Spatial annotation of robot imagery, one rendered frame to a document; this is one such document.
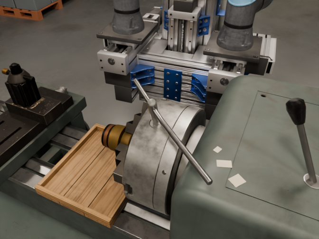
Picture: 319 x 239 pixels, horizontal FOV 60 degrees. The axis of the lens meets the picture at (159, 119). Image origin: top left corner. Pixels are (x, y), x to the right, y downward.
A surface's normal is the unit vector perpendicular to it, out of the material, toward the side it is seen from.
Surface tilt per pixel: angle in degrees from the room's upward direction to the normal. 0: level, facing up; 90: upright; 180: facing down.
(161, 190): 72
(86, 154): 0
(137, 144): 41
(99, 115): 0
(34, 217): 0
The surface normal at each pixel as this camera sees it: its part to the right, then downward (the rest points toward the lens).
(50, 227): 0.00, -0.76
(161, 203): -0.43, 0.57
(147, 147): -0.26, -0.22
